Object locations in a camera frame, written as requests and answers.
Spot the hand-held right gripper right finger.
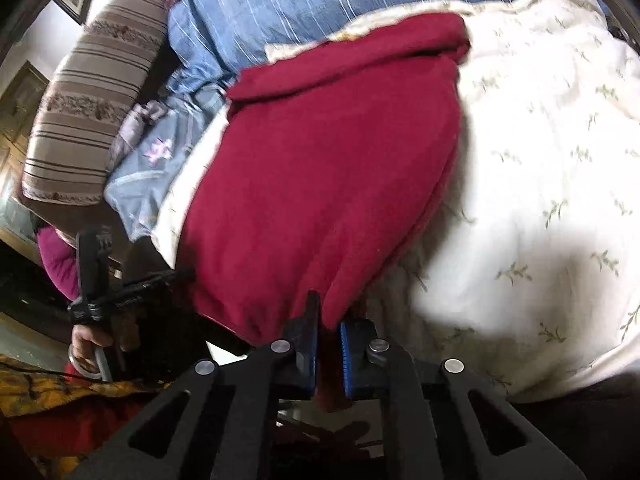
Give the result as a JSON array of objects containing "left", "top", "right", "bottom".
[{"left": 340, "top": 318, "right": 589, "bottom": 480}]

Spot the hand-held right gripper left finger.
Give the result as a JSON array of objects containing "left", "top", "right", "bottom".
[{"left": 85, "top": 290, "right": 322, "bottom": 480}]

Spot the dark red fleece garment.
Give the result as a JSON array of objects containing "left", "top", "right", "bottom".
[{"left": 182, "top": 12, "right": 471, "bottom": 348}]

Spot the person's left hand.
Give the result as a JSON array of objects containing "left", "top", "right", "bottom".
[{"left": 69, "top": 317, "right": 142, "bottom": 377}]

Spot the magenta garment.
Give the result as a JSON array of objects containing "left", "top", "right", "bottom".
[{"left": 36, "top": 225, "right": 83, "bottom": 303}]

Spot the yellow patterned cloth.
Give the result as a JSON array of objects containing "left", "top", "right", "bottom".
[{"left": 0, "top": 354, "right": 156, "bottom": 417}]

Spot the light blue floral cloth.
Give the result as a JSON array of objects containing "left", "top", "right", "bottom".
[{"left": 104, "top": 82, "right": 231, "bottom": 241}]

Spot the bright red cloth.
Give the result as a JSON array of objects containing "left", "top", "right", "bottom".
[{"left": 7, "top": 385, "right": 161, "bottom": 463}]

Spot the wooden cabinet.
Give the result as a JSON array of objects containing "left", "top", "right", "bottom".
[{"left": 0, "top": 60, "right": 51, "bottom": 221}]

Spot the brown striped cushion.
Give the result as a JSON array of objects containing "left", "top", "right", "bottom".
[{"left": 21, "top": 0, "right": 171, "bottom": 206}]

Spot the cream leaf-print quilt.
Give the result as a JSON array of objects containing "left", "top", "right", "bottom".
[{"left": 150, "top": 0, "right": 640, "bottom": 403}]

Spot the blue plaid bed sheet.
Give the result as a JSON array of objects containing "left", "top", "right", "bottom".
[{"left": 166, "top": 0, "right": 611, "bottom": 93}]

